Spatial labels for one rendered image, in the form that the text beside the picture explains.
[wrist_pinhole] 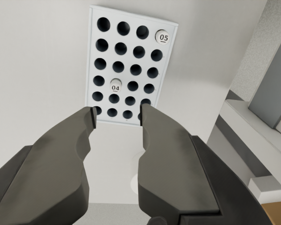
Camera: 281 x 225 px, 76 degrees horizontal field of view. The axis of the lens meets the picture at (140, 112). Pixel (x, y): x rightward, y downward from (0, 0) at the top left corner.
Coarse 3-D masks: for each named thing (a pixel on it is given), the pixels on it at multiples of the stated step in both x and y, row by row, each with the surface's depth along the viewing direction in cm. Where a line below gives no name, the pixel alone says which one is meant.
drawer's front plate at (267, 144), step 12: (228, 108) 18; (240, 108) 18; (228, 120) 18; (240, 120) 16; (252, 120) 16; (240, 132) 16; (252, 132) 15; (264, 132) 14; (276, 132) 15; (252, 144) 15; (264, 144) 13; (276, 144) 13; (264, 156) 13; (276, 156) 12; (276, 168) 12
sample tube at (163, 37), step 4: (156, 32) 18; (160, 32) 17; (164, 32) 17; (156, 36) 17; (160, 36) 17; (164, 36) 17; (168, 36) 17; (160, 40) 17; (164, 40) 17; (168, 40) 17; (164, 44) 17
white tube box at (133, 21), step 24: (96, 24) 17; (120, 24) 20; (144, 24) 17; (168, 24) 17; (96, 48) 18; (120, 48) 21; (144, 48) 18; (168, 48) 19; (96, 72) 19; (120, 72) 20; (144, 72) 20; (96, 96) 22; (120, 96) 21; (144, 96) 21; (96, 120) 22; (120, 120) 23
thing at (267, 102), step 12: (276, 60) 15; (264, 72) 16; (276, 72) 15; (264, 84) 16; (276, 84) 15; (252, 96) 18; (264, 96) 16; (276, 96) 15; (252, 108) 17; (264, 108) 16; (276, 108) 15; (264, 120) 16; (276, 120) 15
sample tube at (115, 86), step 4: (112, 80) 20; (116, 80) 19; (120, 80) 20; (112, 84) 19; (116, 84) 19; (120, 84) 19; (112, 88) 19; (116, 88) 19; (120, 88) 19; (116, 92) 19
